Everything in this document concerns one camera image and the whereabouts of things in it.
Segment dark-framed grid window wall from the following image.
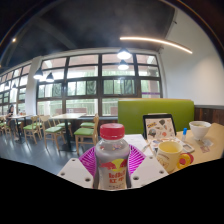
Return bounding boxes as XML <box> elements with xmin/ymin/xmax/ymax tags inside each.
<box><xmin>0</xmin><ymin>53</ymin><xmax>163</xmax><ymax>118</ymax></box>

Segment small white flat device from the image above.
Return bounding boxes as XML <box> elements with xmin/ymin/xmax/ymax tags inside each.
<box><xmin>179</xmin><ymin>141</ymin><xmax>195</xmax><ymax>154</ymax></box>

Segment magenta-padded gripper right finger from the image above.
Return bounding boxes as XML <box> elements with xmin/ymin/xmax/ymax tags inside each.
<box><xmin>128</xmin><ymin>144</ymin><xmax>169</xmax><ymax>189</ymax></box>

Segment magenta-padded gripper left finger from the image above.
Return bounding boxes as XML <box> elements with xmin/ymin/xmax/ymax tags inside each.
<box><xmin>57</xmin><ymin>146</ymin><xmax>98</xmax><ymax>189</ymax></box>

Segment long linear ceiling light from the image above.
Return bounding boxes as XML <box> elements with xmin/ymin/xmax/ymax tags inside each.
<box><xmin>119</xmin><ymin>36</ymin><xmax>194</xmax><ymax>55</ymax></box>

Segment large wooden dining table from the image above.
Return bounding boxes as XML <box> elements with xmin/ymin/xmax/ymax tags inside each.
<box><xmin>49</xmin><ymin>112</ymin><xmax>87</xmax><ymax>153</ymax></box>

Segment small wooden dining table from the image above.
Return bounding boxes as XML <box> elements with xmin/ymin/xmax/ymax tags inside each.
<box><xmin>8</xmin><ymin>114</ymin><xmax>33</xmax><ymax>144</ymax></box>

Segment red-capped clear drink bottle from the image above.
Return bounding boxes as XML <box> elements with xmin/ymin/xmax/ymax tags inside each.
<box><xmin>92</xmin><ymin>122</ymin><xmax>132</xmax><ymax>191</ymax></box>

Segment small printed paper card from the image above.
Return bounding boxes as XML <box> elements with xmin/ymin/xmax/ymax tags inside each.
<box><xmin>196</xmin><ymin>138</ymin><xmax>214</xmax><ymax>154</ymax></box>

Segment small blue-capped white bottle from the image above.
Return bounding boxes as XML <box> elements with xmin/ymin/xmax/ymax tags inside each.
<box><xmin>181</xmin><ymin>127</ymin><xmax>188</xmax><ymax>142</ymax></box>

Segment person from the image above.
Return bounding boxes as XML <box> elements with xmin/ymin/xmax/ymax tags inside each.
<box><xmin>5</xmin><ymin>104</ymin><xmax>19</xmax><ymax>139</ymax></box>

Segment flat round red coaster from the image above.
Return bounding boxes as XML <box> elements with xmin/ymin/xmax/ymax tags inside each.
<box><xmin>177</xmin><ymin>152</ymin><xmax>195</xmax><ymax>167</ymax></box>

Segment green upholstered booth backrest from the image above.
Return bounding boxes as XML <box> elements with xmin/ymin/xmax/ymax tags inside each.
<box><xmin>117</xmin><ymin>98</ymin><xmax>195</xmax><ymax>136</ymax></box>

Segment wooden chairs with green seats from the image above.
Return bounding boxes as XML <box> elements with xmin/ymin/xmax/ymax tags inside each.
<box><xmin>0</xmin><ymin>113</ymin><xmax>100</xmax><ymax>156</ymax></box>

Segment yellow mug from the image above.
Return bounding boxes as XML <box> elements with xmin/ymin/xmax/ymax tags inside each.
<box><xmin>155</xmin><ymin>140</ymin><xmax>195</xmax><ymax>174</ymax></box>

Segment white bowl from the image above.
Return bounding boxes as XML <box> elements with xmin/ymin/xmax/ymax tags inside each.
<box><xmin>188</xmin><ymin>120</ymin><xmax>212</xmax><ymax>141</ymax></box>

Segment black pendant ceiling lamps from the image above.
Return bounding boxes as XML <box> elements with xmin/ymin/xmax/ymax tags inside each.
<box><xmin>33</xmin><ymin>48</ymin><xmax>133</xmax><ymax>84</ymax></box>

